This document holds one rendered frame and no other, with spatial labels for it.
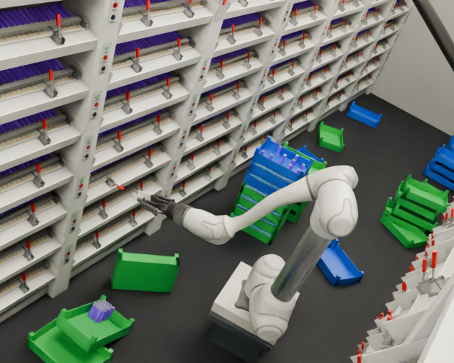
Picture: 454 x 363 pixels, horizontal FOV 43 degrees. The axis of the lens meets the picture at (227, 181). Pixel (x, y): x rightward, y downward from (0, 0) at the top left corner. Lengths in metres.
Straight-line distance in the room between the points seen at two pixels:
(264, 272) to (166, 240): 0.89
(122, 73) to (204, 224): 0.67
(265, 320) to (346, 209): 0.62
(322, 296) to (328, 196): 1.34
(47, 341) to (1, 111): 1.15
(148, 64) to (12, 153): 0.68
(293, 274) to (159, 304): 0.88
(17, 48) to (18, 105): 0.20
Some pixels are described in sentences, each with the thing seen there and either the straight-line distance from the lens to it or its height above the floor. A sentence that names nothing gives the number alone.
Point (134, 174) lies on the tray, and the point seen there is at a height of 0.54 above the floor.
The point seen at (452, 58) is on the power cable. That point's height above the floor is 1.85.
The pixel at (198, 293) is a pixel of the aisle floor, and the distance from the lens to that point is 3.01.
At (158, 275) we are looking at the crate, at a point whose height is 0.12.
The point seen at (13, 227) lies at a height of 0.55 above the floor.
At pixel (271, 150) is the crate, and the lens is 3.39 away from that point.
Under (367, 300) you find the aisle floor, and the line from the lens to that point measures 3.47.
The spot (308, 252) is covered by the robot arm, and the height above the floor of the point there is 0.82.
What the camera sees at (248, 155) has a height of 0.16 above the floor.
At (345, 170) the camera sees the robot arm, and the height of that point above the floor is 1.10.
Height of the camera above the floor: 2.12
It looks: 33 degrees down
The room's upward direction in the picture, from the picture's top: 20 degrees clockwise
